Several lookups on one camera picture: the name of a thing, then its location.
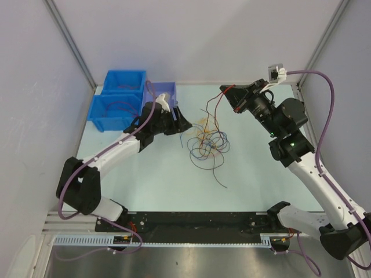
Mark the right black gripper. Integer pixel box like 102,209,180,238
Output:
220,79,282,137

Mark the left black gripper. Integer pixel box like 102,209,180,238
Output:
151,106,191,136

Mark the dark red cable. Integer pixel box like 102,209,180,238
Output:
202,84,236,140

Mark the yellow cable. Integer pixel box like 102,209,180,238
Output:
185,117,221,151

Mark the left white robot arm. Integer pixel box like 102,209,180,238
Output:
56,101,192,232

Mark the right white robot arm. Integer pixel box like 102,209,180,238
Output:
220,79,370,260

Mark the front blue plastic bin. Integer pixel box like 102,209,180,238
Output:
87,93,143,132

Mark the blue plastic bin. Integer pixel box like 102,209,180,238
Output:
87,93,143,132
101,70,146,94

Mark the rear blue plastic bin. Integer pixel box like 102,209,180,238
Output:
101,70,146,94

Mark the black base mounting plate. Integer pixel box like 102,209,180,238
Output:
94,210,302,244

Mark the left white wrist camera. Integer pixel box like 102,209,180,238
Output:
156,93,170,112

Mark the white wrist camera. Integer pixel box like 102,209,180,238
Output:
260,63,287,93
156,93,170,112

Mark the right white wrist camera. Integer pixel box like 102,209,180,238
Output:
260,63,287,93

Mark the light blue cable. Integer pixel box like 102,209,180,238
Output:
179,124,230,162

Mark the grey slotted cable duct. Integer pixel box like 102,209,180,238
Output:
54,235,289,248

